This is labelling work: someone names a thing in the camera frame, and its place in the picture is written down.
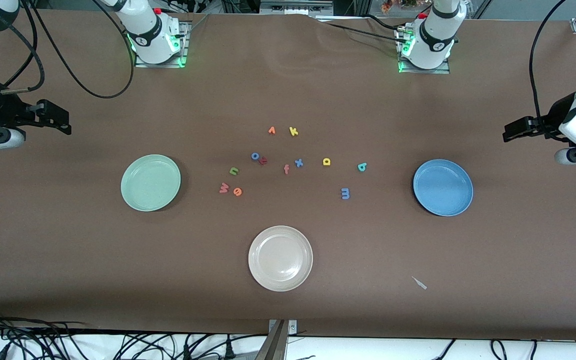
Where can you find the orange dried plant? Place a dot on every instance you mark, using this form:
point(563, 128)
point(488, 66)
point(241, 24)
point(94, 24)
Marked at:
point(387, 6)

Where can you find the green plate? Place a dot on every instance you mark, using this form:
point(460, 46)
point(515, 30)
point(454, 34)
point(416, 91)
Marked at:
point(150, 190)

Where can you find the green letter n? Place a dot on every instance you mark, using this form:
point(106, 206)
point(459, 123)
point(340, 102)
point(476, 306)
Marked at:
point(233, 170)

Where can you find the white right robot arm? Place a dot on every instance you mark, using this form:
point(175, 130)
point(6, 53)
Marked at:
point(150, 35)

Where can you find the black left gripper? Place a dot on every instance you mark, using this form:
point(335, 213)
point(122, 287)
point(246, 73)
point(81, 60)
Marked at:
point(556, 113)

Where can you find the blue plate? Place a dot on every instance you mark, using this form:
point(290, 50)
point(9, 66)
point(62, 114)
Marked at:
point(443, 200)

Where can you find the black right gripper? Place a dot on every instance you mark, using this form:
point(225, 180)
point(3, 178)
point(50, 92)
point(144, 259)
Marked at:
point(3, 111)

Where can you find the silver box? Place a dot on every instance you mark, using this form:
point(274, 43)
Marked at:
point(293, 7)

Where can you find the silver bracket plate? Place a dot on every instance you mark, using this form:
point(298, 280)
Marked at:
point(293, 327)

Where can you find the grey camera stand pole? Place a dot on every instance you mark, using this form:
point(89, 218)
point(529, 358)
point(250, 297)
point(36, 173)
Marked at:
point(273, 345)

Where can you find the red letter w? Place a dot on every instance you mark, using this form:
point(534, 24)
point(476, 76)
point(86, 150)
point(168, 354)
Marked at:
point(224, 189)

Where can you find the beige plate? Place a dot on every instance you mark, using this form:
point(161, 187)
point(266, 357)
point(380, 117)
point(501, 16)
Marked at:
point(280, 260)

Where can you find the small white tape scrap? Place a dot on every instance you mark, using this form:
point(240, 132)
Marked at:
point(419, 283)

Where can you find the brown table cover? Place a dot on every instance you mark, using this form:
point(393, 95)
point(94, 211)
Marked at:
point(318, 300)

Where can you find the blue letter m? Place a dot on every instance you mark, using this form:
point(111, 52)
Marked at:
point(348, 193)

